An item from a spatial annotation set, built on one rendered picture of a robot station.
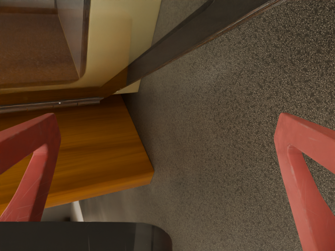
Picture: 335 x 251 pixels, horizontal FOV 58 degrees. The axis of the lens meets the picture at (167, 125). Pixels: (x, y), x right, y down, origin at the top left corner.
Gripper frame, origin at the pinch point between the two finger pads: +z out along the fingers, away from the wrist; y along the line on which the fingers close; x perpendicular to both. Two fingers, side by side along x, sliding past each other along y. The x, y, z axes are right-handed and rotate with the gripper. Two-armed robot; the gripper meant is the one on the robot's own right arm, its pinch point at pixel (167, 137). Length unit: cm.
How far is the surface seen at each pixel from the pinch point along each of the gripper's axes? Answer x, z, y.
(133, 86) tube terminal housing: 10.5, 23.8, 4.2
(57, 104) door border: 10.0, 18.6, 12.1
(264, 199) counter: 8.4, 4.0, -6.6
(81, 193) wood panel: 18.8, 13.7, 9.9
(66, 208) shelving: 106, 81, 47
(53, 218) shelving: 111, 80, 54
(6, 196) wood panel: 16.2, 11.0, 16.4
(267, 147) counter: 5.0, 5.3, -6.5
